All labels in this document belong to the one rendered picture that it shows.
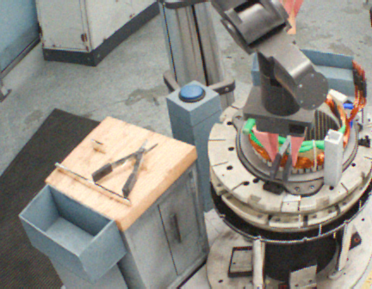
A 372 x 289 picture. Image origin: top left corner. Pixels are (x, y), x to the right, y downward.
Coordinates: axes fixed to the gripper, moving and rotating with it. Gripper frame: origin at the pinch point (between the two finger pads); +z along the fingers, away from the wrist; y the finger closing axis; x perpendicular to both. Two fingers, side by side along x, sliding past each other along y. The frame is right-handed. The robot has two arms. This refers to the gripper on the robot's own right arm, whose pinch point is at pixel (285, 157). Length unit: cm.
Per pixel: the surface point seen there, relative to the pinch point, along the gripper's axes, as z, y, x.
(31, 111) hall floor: 115, -161, 150
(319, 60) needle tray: 11.5, -1.0, 47.9
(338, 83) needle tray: 10.2, 5.1, 38.1
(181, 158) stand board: 10.6, -19.6, 9.6
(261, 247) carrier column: 21.4, -4.2, 1.8
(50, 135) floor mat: 114, -137, 132
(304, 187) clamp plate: 6.8, 3.0, 1.7
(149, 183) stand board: 10.8, -22.6, 3.2
